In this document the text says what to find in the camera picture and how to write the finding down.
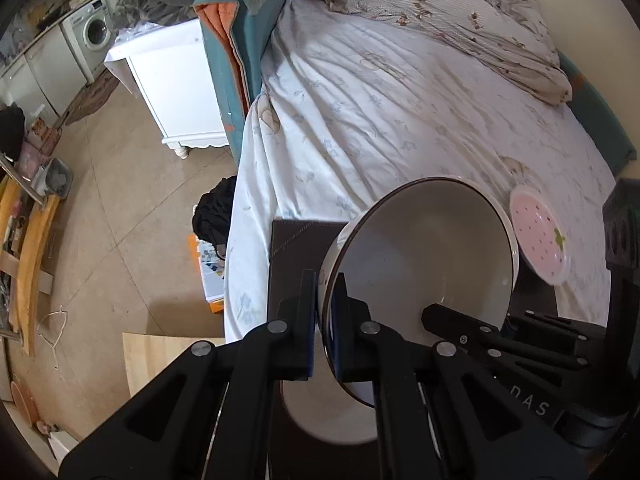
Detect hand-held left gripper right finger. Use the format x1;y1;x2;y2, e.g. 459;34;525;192
332;272;589;480

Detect brown floor rug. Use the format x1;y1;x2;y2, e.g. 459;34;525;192
64;67;122;127

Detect dark brown mat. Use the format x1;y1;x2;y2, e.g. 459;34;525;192
267;219;560;480

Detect white washing machine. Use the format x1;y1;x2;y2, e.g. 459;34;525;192
62;0;114;67

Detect grey bin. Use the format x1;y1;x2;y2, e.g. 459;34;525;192
32;157;75;198

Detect orange box with papers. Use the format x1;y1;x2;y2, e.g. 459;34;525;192
188;234;228;316

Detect pink strawberry plate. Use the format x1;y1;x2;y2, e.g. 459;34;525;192
509;184;572;285

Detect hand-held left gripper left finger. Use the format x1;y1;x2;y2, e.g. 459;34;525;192
59;269;319;480

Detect white wire hanger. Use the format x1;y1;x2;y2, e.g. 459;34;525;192
37;305;69;369

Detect beige floral quilt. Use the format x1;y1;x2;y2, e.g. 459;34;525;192
294;0;574;107

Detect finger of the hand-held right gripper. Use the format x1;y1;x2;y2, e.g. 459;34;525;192
507;311;608;347
421;303;592;372

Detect light wooden board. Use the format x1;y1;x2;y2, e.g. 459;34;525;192
122;331;227;397

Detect white nightstand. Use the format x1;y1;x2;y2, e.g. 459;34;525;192
103;18;232;161

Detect white kitchen cabinets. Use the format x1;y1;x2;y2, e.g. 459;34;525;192
0;24;90;117

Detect white bowl with dark rim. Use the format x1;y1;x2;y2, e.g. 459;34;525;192
318;176;521;408

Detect black bag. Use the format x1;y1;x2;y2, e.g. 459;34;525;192
192;176;239;262

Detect teal and orange blanket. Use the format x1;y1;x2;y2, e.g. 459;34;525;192
193;0;297;167

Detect white bowl with coloured print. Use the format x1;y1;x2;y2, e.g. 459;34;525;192
280;379;378;445

